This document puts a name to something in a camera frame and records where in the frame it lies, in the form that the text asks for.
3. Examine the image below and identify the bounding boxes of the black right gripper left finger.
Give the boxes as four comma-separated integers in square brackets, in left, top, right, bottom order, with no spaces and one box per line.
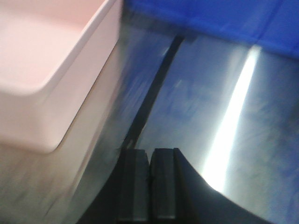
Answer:
[78,149,150,224]

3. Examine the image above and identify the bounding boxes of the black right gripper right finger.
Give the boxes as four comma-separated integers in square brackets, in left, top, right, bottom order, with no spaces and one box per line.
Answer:
[150,148,268,224]

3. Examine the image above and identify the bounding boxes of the pink plastic bin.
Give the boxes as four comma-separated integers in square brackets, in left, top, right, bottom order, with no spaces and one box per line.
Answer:
[0,0,123,153]

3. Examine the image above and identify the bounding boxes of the stainless steel shelf cart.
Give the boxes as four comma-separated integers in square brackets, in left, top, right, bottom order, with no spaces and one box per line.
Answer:
[0,5,299,224]

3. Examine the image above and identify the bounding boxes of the blue bin on shelf top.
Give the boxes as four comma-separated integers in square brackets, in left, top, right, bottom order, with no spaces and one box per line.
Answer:
[124,0,299,58]

